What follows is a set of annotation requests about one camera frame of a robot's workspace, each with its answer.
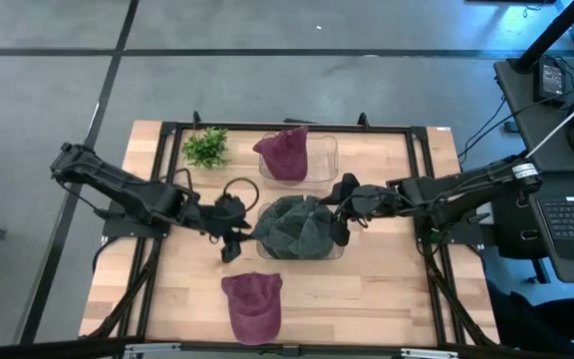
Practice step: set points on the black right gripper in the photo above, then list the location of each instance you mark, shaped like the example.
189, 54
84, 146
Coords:
374, 202

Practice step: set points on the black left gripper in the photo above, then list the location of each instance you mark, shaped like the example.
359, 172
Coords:
222, 219

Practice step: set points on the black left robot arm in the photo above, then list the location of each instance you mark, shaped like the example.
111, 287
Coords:
117, 187

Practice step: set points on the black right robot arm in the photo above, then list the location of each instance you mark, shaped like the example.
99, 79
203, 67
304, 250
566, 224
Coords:
466, 192

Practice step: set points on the clear plastic bin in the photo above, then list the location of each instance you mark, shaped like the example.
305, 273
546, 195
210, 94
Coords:
324, 159

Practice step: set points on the small green artificial plant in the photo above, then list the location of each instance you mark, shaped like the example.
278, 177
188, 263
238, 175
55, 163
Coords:
207, 148

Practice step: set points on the black side desk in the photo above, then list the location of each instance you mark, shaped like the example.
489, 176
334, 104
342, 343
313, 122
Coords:
521, 119

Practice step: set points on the black laptop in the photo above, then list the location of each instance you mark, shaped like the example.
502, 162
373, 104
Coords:
571, 219

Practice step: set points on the person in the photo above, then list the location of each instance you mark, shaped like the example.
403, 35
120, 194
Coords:
556, 319

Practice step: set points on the white thin rod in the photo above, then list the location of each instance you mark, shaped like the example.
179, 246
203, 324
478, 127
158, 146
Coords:
566, 122

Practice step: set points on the black power adapter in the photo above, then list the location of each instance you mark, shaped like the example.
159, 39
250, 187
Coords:
551, 80

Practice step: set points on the black slanted pole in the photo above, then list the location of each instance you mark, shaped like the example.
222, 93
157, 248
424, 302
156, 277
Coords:
551, 35

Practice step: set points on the black aluminium table frame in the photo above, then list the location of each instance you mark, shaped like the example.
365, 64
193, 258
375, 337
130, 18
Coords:
227, 124

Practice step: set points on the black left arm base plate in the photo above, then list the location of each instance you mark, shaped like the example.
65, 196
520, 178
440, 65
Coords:
117, 229

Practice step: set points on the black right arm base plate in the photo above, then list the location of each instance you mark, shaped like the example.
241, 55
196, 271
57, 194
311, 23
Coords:
466, 237

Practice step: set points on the silver metal bracket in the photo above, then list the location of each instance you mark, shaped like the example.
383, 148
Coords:
150, 349
429, 353

